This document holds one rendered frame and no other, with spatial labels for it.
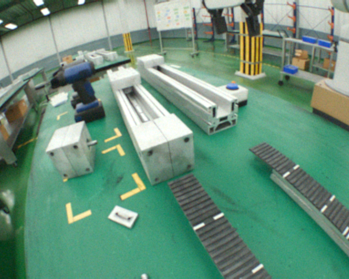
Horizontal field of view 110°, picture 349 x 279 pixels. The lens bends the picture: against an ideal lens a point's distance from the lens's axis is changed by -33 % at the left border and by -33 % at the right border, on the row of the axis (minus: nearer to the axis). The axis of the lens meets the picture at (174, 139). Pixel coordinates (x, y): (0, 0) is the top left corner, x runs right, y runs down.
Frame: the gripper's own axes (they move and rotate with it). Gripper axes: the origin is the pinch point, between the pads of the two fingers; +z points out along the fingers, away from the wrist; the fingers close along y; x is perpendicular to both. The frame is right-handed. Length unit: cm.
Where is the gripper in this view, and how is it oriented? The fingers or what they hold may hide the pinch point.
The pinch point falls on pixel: (236, 30)
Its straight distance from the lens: 40.3
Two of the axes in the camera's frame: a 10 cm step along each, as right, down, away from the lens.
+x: 8.3, -5.2, 2.0
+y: 4.7, 4.7, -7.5
